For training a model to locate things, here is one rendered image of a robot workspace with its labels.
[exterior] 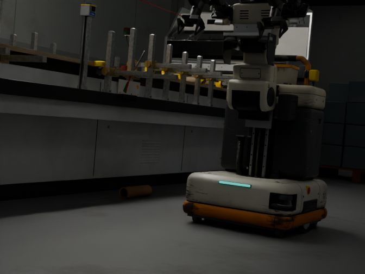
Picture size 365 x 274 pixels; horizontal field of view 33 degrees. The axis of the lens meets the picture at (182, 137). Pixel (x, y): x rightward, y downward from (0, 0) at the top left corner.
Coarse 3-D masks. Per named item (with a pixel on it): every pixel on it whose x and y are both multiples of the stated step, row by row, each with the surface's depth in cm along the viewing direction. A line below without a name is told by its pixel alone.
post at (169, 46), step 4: (168, 44) 470; (168, 48) 469; (172, 48) 471; (168, 52) 469; (168, 56) 469; (168, 60) 469; (168, 72) 469; (164, 80) 471; (168, 80) 470; (164, 84) 471; (168, 84) 471; (164, 88) 471; (168, 88) 471; (164, 92) 470; (168, 92) 472; (164, 96) 470; (168, 96) 472
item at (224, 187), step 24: (192, 192) 339; (216, 192) 332; (240, 192) 325; (264, 192) 318; (288, 192) 313; (312, 192) 341; (192, 216) 342; (216, 216) 331; (240, 216) 324; (264, 216) 317; (288, 216) 315; (312, 216) 343
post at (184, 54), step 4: (184, 52) 491; (184, 56) 491; (184, 60) 491; (180, 76) 493; (184, 76) 491; (180, 80) 492; (184, 80) 492; (180, 84) 492; (184, 84) 492; (180, 88) 492; (184, 88) 493; (180, 92) 492; (184, 92) 493; (180, 96) 492; (184, 96) 494
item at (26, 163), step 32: (0, 64) 350; (32, 64) 372; (64, 64) 398; (160, 96) 504; (192, 96) 551; (224, 96) 608; (0, 128) 354; (32, 128) 377; (64, 128) 403; (96, 128) 433; (128, 128) 467; (160, 128) 508; (192, 128) 556; (0, 160) 356; (32, 160) 379; (64, 160) 406; (96, 160) 436; (128, 160) 471; (160, 160) 512; (192, 160) 562; (0, 192) 362; (32, 192) 386; (64, 192) 412
